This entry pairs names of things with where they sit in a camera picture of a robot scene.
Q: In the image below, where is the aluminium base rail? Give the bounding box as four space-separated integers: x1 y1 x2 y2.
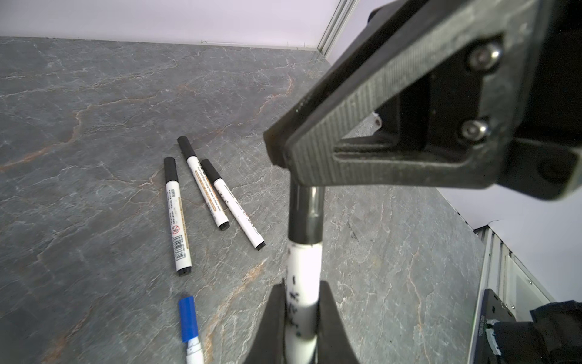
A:
475 226 555 321

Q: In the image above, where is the white marker pen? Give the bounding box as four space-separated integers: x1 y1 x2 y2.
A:
164 157 192 276
201 159 265 250
177 136 230 231
284 242 322 363

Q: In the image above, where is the blue capped whiteboard marker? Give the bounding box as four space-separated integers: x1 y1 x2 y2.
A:
178 296 205 364

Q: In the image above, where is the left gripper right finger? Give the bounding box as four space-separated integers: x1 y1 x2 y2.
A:
317 281 359 364

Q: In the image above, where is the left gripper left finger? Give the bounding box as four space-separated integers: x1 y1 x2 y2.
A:
244 282 286 364

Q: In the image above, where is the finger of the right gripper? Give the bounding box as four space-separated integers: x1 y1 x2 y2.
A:
264 1 546 188

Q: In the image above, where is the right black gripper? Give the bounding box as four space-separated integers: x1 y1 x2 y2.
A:
367 0 582 201

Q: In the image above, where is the aluminium frame profile right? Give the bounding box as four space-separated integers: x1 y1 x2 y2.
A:
317 0 359 56

